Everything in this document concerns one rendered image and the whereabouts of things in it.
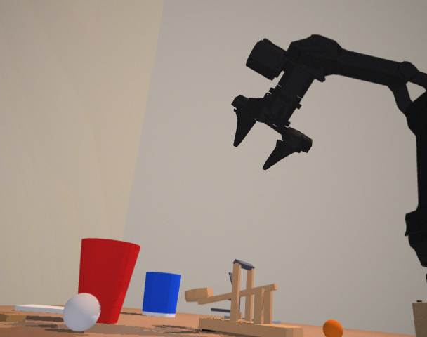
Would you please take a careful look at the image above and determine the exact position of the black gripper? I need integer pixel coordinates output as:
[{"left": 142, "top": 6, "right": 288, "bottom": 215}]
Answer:
[{"left": 231, "top": 85, "right": 312, "bottom": 170}]

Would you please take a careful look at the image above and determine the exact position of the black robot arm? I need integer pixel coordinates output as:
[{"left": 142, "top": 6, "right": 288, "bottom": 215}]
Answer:
[{"left": 244, "top": 34, "right": 427, "bottom": 267}]

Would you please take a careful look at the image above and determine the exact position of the orange ball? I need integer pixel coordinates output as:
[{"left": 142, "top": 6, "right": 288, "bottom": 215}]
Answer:
[{"left": 323, "top": 320, "right": 343, "bottom": 337}]

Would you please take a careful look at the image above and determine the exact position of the blue mug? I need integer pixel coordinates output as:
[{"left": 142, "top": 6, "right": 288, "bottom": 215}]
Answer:
[{"left": 142, "top": 272, "right": 181, "bottom": 317}]

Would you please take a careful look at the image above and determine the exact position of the white ball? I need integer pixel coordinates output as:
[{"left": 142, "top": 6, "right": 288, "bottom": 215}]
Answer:
[{"left": 63, "top": 293, "right": 100, "bottom": 331}]

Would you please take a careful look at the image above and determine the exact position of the red plastic cup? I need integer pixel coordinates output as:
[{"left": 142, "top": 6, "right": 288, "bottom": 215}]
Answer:
[{"left": 78, "top": 238, "right": 140, "bottom": 324}]

